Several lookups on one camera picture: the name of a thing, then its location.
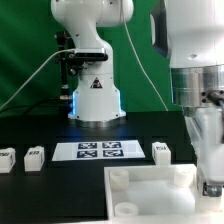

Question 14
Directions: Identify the black camera on stand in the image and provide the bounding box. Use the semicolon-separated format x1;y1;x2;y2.
55;31;108;99

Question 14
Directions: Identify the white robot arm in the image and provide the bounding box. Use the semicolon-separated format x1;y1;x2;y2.
51;0;224;197

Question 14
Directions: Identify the white camera cable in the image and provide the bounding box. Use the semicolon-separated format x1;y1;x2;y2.
0;0;169;112

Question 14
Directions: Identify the black cable on table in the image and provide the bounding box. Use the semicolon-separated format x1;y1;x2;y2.
0;97;73;118

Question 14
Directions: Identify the white square tabletop part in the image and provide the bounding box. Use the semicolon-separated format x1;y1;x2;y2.
104;164;224;224

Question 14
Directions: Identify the white sheet with tags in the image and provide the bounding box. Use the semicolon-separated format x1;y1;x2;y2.
52;140;145;161

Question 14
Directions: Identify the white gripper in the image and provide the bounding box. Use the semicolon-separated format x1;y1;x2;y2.
185;106;224;197

